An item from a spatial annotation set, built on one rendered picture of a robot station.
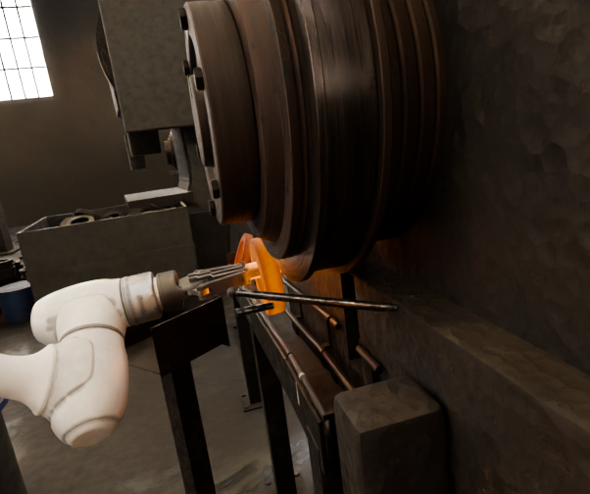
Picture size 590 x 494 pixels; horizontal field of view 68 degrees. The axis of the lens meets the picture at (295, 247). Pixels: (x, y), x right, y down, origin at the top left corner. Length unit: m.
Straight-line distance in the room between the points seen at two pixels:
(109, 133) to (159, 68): 7.54
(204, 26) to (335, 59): 0.16
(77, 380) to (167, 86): 2.68
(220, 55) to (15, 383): 0.52
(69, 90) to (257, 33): 10.46
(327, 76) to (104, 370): 0.53
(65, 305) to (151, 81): 2.52
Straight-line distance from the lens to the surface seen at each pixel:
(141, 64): 3.24
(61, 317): 0.83
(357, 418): 0.48
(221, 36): 0.52
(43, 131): 10.96
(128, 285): 0.83
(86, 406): 0.71
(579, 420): 0.37
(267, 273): 0.79
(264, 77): 0.46
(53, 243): 3.08
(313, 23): 0.42
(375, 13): 0.45
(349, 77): 0.43
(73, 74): 10.93
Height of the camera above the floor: 1.08
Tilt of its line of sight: 14 degrees down
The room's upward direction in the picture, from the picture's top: 7 degrees counter-clockwise
